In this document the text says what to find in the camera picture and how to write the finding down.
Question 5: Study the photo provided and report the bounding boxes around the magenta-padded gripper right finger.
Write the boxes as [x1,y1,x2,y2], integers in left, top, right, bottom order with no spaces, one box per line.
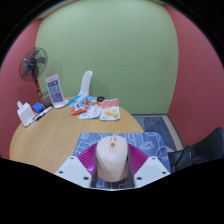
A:
[126,143,171,189]

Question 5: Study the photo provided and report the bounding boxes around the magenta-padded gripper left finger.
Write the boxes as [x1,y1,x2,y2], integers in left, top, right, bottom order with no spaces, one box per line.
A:
[54,142,100,188]

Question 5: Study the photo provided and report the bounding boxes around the cream pink computer mouse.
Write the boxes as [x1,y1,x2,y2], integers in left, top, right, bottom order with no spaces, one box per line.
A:
[95,135,131,183]

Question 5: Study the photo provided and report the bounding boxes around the blue grey patterned mouse pad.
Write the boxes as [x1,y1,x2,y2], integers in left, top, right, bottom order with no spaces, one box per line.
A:
[73,131,172,175]

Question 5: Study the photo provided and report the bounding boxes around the black office chair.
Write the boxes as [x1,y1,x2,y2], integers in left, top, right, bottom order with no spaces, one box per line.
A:
[168,126,224,173]

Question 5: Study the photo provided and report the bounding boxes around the white snack packet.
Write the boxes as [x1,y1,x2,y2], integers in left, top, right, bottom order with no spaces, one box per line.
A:
[78,104,103,120]

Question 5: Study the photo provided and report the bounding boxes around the black white marker pen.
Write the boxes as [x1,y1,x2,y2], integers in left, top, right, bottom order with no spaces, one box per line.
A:
[25,116,36,129]

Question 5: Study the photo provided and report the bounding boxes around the black red marker pen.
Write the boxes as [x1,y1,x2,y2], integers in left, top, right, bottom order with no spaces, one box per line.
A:
[33,105,54,122]

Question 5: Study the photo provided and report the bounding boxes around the orange snack packet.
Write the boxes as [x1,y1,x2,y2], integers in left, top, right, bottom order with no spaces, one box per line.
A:
[70,98,90,117]

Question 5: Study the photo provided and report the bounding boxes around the small blue box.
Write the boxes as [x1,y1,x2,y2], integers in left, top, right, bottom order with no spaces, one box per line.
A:
[32,102,46,114]

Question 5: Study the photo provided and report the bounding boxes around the red yellow snack packet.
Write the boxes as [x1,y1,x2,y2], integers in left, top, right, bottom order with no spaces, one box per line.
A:
[99,97,121,122]

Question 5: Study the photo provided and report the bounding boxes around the white tissue box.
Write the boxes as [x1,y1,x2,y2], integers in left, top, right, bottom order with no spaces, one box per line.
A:
[16,100,36,128]

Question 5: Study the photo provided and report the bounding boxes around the blue snack packet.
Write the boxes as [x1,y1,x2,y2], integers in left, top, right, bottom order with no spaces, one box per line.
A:
[67,94,96,108]

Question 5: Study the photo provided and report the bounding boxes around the blue white sign stand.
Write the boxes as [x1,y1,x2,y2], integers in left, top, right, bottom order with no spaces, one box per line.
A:
[45,73,70,110]

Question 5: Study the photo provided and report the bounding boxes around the black standing fan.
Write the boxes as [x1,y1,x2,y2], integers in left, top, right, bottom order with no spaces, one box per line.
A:
[18,46,50,98]

